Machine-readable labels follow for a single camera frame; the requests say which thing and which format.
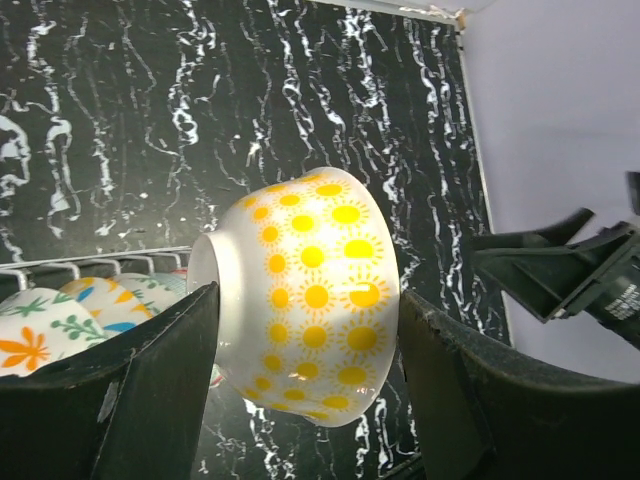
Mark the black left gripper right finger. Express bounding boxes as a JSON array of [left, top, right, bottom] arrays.
[[398, 290, 639, 479]]

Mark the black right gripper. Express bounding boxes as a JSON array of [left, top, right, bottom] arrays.
[[471, 172, 639, 345]]

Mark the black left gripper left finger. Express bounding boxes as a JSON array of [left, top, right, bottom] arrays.
[[1, 283, 220, 479]]

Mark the white wire dish rack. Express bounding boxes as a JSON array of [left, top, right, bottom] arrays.
[[1, 246, 191, 301]]

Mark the yellow sun pattern bowl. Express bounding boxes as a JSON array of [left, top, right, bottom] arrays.
[[186, 167, 401, 427]]

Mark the red flower striped bowl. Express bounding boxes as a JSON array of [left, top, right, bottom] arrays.
[[209, 364, 224, 388]]

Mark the green sprig pattern bowl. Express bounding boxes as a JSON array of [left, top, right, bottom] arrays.
[[112, 273, 179, 316]]

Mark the light green checkered bowl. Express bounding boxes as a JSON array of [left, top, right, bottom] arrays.
[[151, 272, 187, 299]]

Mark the orange leaf pattern bowl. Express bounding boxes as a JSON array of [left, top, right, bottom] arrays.
[[0, 287, 108, 377]]

